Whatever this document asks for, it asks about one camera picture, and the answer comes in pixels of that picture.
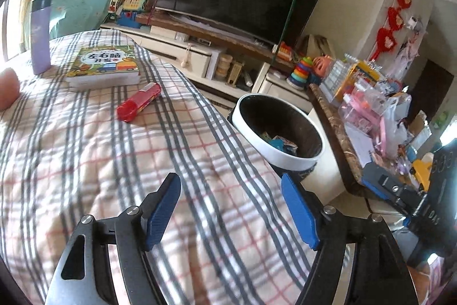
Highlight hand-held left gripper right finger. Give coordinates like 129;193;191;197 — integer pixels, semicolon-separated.
281;174;418;305

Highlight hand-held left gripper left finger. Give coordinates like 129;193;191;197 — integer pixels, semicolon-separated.
45;172;182;305

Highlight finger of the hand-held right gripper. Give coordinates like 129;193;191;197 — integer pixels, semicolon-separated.
361;163;385;198
378;174;429;217

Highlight black white-rimmed trash bin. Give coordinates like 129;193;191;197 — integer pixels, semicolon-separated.
228;93;325;180

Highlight person's right forearm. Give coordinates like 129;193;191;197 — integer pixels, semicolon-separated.
428;248;457;305

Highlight person's right hand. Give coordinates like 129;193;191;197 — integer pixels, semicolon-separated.
407;257;438;305

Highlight yellow toy truck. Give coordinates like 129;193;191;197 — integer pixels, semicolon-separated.
410;160;432;191

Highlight white paper sheet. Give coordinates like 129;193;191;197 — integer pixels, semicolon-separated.
344;123;375;166

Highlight clear plastic bag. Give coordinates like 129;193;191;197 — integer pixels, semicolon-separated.
378;105;415;163

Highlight brown marble counter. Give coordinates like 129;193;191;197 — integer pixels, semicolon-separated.
309;83;393;198

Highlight small cardboard box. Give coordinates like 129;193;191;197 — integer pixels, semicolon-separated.
409;110;434;148

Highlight white printed snack bag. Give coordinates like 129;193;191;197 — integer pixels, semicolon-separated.
280;139;298;157

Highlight plaid blanket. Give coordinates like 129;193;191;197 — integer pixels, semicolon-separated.
0;30;322;305

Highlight pink plastic box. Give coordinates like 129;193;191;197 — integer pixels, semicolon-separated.
339;83;390;127

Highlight dark wooden door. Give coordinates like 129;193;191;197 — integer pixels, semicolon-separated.
410;58;456;120

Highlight yellow orange box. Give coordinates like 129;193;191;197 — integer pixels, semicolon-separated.
343;62;382;91

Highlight clear plastic organiser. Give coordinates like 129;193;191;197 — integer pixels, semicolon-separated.
319;57;358;102

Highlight orange plastic toy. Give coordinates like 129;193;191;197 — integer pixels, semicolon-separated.
312;55;338;77

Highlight hanging figure picture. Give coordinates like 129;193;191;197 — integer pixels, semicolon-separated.
396;30;425;77

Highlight beige bag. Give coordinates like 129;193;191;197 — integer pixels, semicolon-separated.
302;34;336;59

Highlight red toy cash register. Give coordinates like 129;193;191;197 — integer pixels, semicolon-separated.
276;42;295;62

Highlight children's picture book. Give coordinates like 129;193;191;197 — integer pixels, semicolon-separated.
65;45;141;89

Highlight white television cabinet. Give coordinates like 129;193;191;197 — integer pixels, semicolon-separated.
100;12;315;113

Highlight red heart hanging decoration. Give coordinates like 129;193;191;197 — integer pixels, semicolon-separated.
369;0;416;63

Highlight green thin stick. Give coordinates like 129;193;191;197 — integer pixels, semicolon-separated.
273;0;304;64

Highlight orange-pink apple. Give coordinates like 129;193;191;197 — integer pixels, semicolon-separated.
0;68;20;111

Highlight blue plastic toy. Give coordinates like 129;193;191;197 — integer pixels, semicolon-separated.
116;10;143;29

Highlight purple thermos bottle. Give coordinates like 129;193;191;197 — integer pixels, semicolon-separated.
30;0;53;75

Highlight toy ferris wheel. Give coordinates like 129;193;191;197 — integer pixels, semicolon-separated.
107;0;125;21

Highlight teal covered chair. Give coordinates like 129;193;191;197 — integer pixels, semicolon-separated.
34;0;117;41

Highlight rainbow stacking ring toy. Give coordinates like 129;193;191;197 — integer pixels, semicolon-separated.
286;57;314;89

